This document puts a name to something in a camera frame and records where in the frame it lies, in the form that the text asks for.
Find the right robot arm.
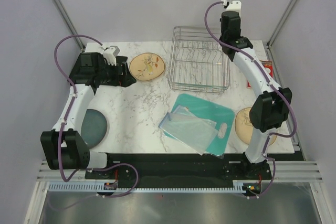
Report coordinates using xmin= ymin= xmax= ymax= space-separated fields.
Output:
xmin=219 ymin=11 xmax=292 ymax=179

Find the light blue cable duct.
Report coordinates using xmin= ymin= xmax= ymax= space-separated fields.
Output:
xmin=48 ymin=182 xmax=246 ymax=193

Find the teal cutting board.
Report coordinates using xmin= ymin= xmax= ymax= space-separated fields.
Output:
xmin=162 ymin=94 xmax=235 ymax=156

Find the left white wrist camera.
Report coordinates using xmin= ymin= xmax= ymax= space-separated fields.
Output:
xmin=99 ymin=46 xmax=120 ymax=66

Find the beige bird plate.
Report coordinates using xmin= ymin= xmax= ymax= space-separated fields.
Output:
xmin=234 ymin=107 xmax=278 ymax=146
xmin=129 ymin=52 xmax=165 ymax=81

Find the metal wire dish rack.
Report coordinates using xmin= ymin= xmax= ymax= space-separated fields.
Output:
xmin=168 ymin=26 xmax=230 ymax=93

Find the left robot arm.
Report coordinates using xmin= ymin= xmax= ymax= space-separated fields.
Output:
xmin=40 ymin=52 xmax=136 ymax=178

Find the red booklet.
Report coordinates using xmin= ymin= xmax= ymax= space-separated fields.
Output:
xmin=247 ymin=59 xmax=273 ymax=88

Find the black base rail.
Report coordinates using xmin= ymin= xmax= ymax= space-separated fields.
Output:
xmin=85 ymin=154 xmax=271 ymax=188

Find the black square plate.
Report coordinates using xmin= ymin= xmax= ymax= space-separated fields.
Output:
xmin=67 ymin=52 xmax=129 ymax=87

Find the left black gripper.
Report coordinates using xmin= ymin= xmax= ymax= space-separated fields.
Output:
xmin=96 ymin=60 xmax=136 ymax=88

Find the dark teal plate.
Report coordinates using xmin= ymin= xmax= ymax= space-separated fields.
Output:
xmin=80 ymin=109 xmax=108 ymax=149

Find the clear plastic zip bag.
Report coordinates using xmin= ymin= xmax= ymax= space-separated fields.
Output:
xmin=159 ymin=105 xmax=218 ymax=155

